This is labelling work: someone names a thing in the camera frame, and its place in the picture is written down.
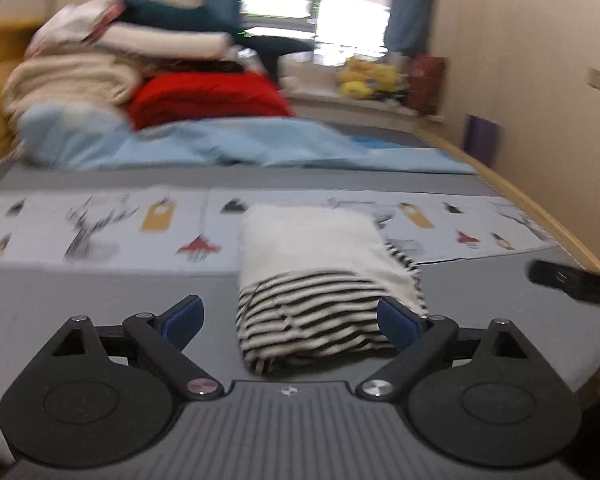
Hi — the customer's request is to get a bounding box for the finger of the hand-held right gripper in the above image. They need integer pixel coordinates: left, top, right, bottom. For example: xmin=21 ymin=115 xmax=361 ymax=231
xmin=529 ymin=260 xmax=572 ymax=292

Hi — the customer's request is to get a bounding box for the window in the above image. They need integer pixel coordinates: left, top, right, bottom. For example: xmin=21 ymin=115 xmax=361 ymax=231
xmin=240 ymin=0 xmax=401 ymax=68

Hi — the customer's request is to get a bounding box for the striped white hooded top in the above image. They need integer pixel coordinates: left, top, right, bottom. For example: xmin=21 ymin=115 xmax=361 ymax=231
xmin=236 ymin=204 xmax=428 ymax=376

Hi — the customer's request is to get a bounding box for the purple box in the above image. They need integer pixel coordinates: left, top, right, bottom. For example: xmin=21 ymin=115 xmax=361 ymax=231
xmin=464 ymin=114 xmax=501 ymax=167

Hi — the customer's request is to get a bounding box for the yellow plush toy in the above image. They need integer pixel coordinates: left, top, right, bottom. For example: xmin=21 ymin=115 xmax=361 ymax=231
xmin=338 ymin=59 xmax=376 ymax=99
xmin=370 ymin=62 xmax=399 ymax=92

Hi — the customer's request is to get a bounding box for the light blue duvet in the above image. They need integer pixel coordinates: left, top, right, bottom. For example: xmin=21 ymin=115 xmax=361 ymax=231
xmin=17 ymin=102 xmax=478 ymax=176

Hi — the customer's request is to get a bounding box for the red blanket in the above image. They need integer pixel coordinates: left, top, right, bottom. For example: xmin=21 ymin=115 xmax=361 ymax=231
xmin=129 ymin=72 xmax=296 ymax=131

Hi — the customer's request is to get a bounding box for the cream folded blanket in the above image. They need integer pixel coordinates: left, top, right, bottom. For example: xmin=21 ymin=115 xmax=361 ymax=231
xmin=2 ymin=52 xmax=146 ymax=121

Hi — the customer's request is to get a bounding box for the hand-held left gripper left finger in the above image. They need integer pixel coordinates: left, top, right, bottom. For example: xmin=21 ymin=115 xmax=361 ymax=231
xmin=40 ymin=295 xmax=221 ymax=401

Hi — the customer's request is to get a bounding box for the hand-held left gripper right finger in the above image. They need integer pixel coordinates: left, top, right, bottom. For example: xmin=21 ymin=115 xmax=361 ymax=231
xmin=356 ymin=296 xmax=546 ymax=402

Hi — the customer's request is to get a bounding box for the red cushion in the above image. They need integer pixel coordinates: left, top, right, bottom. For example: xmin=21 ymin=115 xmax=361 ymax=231
xmin=407 ymin=54 xmax=448 ymax=116

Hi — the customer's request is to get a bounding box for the grey printed bed sheet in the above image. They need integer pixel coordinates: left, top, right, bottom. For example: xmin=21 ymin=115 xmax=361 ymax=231
xmin=0 ymin=120 xmax=600 ymax=396

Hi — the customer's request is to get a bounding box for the pink and white cloth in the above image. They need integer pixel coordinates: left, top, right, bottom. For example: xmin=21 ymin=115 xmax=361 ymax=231
xmin=27 ymin=0 xmax=126 ymax=56

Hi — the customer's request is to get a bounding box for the dark striped folded blanket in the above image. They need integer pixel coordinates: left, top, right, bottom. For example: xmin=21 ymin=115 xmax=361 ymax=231
xmin=145 ymin=50 xmax=261 ymax=77

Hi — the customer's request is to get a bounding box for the dark teal garment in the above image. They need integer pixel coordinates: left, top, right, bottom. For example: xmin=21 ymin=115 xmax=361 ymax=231
xmin=117 ymin=0 xmax=316 ymax=83

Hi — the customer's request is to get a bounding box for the white folded quilt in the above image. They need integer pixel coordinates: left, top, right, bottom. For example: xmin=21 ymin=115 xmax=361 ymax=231
xmin=97 ymin=25 xmax=236 ymax=61

